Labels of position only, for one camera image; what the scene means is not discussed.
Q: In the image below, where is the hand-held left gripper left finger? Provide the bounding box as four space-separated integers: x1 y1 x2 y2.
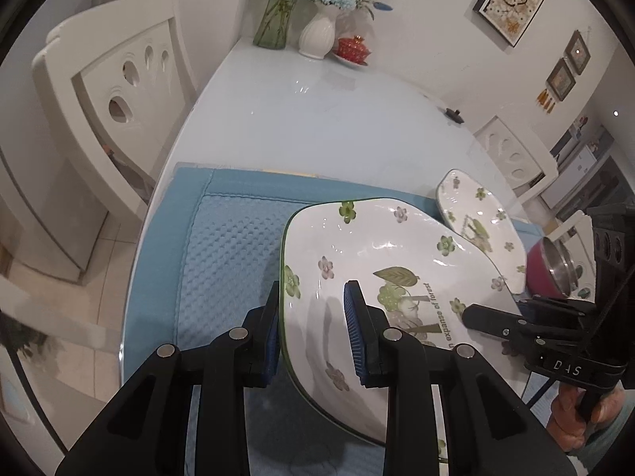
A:
54 280 283 476

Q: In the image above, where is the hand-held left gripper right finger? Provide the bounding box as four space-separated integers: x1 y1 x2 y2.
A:
343 280 581 476

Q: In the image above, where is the blue table mat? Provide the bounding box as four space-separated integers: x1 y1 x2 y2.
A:
118 161 559 476

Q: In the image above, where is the person's right hand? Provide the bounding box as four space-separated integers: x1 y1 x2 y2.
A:
548 388 630 453

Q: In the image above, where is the red lidded teacup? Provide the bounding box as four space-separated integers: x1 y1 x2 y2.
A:
331 35 372 68

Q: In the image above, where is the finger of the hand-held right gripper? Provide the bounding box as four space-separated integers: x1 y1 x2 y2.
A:
464 303 535 344
518 296 597 317

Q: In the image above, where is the small framed picture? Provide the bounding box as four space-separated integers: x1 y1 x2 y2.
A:
564 30 591 76
546 58 577 101

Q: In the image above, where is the red steel bowl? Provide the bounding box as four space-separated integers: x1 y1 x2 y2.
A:
525 235 581 301

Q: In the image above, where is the white ribbed vase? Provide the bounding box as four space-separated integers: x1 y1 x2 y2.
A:
298 2 339 59

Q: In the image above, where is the white chair with leaf carving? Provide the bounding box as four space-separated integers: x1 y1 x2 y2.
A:
556 228 597 289
473 115 559 194

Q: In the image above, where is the white refrigerator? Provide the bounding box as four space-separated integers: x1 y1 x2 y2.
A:
543 146 599 209

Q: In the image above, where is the large floral ceramic plate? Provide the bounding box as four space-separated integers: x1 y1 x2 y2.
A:
280 200 534 444

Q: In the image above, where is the green glass vase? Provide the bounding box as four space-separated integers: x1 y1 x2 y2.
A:
253 0 309 51

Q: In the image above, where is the white chair with oval cutouts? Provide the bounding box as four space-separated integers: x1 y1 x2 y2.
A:
0 0 200 286

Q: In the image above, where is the small floral ceramic plate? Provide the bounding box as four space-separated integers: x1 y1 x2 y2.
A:
435 169 527 294

